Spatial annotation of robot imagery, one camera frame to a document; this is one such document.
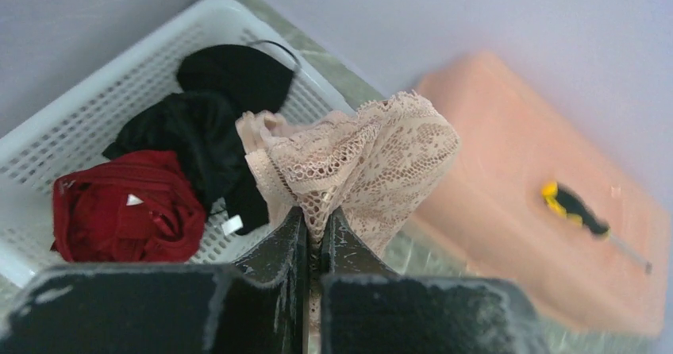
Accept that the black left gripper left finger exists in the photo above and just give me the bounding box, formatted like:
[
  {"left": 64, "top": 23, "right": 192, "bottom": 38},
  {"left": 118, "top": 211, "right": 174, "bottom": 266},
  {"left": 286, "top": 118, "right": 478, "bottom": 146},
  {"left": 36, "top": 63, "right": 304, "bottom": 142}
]
[{"left": 1, "top": 208, "right": 309, "bottom": 353}]

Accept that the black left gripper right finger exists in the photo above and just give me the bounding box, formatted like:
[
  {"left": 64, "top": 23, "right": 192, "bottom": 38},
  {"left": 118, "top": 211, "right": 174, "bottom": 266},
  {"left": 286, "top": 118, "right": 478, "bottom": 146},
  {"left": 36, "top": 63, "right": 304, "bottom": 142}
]
[{"left": 320, "top": 209, "right": 550, "bottom": 353}]

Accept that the beige lace bra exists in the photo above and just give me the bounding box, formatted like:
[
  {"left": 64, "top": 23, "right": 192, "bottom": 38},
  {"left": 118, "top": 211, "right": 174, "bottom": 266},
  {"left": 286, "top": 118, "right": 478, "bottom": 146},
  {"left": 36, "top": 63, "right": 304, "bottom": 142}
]
[{"left": 235, "top": 90, "right": 462, "bottom": 332}]

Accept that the red bra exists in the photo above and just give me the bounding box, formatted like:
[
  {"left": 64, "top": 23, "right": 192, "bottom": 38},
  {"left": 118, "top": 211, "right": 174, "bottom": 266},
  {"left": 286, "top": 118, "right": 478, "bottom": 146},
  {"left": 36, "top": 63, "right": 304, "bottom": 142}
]
[{"left": 52, "top": 150, "right": 206, "bottom": 263}]

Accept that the black bra in basket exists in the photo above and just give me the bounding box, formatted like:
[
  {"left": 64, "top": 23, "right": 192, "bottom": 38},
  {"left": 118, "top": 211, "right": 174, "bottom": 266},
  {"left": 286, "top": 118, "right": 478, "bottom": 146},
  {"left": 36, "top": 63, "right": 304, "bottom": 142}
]
[{"left": 103, "top": 40, "right": 302, "bottom": 236}]

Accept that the pink plastic storage box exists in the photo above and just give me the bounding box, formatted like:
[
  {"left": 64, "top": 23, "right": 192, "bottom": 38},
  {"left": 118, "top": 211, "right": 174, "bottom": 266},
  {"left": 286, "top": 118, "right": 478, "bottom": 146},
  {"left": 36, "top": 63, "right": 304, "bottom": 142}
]
[{"left": 413, "top": 52, "right": 671, "bottom": 337}]

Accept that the yellow black screwdriver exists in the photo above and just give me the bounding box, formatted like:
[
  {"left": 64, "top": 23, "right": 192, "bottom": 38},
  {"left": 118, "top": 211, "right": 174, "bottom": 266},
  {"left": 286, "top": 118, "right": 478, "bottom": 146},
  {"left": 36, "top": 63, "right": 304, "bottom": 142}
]
[{"left": 540, "top": 181, "right": 653, "bottom": 275}]

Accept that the white plastic basket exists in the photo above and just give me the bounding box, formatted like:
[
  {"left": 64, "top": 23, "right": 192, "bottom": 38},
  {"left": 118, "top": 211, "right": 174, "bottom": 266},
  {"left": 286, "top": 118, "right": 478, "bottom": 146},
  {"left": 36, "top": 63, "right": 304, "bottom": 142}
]
[{"left": 1, "top": 0, "right": 352, "bottom": 287}]

